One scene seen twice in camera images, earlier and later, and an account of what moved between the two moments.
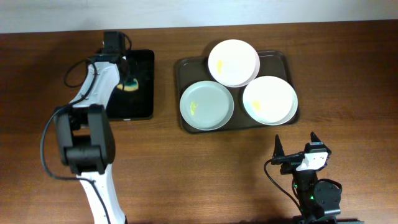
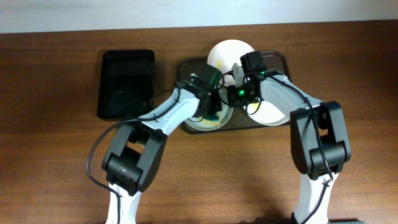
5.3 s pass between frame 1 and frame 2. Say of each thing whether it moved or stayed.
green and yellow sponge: moved
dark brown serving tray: stayed
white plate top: stayed
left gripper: moved
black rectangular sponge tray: stayed
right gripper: moved
